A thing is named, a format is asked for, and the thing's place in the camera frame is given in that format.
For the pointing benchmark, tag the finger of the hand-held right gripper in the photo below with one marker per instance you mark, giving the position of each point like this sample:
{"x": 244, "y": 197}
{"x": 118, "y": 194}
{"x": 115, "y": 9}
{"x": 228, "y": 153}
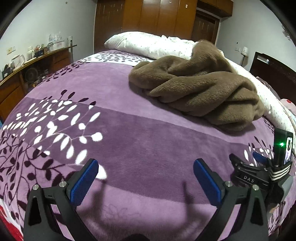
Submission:
{"x": 260, "y": 158}
{"x": 237, "y": 163}

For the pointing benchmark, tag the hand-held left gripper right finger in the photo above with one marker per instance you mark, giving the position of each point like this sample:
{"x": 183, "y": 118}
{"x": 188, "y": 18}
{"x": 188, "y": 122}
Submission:
{"x": 207, "y": 185}

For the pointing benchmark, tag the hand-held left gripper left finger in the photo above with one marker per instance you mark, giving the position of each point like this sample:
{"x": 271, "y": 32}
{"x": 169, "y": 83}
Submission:
{"x": 84, "y": 183}

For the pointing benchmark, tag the brown fleece garment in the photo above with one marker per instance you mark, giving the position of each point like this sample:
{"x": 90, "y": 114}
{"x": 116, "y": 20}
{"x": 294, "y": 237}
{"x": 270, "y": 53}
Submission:
{"x": 196, "y": 85}

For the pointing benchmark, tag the pink pillow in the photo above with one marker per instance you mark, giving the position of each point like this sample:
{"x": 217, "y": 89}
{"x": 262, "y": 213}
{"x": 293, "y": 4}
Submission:
{"x": 289, "y": 104}

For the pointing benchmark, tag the purple leaf-print blanket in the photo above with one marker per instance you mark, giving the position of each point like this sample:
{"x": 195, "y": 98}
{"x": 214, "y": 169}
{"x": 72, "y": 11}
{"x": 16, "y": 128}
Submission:
{"x": 138, "y": 139}

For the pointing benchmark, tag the red striped sheet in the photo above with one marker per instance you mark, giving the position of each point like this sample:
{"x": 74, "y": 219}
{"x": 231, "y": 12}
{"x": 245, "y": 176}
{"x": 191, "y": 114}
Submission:
{"x": 9, "y": 222}

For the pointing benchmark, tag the dark wooden headboard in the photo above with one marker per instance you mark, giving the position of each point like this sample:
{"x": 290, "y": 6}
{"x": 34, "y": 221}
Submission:
{"x": 277, "y": 71}

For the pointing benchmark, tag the bedside table lamp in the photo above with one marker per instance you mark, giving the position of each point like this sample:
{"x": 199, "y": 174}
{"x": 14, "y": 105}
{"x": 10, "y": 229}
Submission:
{"x": 244, "y": 51}

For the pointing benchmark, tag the wooden desk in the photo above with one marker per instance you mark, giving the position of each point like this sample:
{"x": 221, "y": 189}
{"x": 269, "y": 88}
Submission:
{"x": 9, "y": 92}

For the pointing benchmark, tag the small desk fan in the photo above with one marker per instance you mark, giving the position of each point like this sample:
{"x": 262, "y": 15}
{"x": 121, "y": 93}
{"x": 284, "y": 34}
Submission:
{"x": 31, "y": 74}

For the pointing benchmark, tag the white kettle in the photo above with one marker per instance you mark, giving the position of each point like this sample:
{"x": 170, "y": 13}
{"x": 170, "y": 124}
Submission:
{"x": 17, "y": 62}

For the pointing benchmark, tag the wooden door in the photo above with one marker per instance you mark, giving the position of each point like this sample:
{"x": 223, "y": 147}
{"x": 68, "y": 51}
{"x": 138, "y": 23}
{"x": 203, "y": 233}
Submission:
{"x": 204, "y": 27}

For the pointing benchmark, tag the clear plastic box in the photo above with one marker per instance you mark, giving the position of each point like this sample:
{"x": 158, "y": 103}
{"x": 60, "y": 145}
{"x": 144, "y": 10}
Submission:
{"x": 56, "y": 42}

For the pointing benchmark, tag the white dotted duvet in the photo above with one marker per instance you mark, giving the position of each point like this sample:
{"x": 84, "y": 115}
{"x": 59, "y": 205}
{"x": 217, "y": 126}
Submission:
{"x": 143, "y": 44}

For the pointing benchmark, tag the wooden wardrobe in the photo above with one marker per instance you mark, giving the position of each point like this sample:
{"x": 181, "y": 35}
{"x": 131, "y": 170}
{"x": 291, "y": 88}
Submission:
{"x": 150, "y": 16}

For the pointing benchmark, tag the wall socket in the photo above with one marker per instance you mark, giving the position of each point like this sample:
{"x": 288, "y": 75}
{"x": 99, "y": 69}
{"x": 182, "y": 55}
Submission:
{"x": 10, "y": 50}

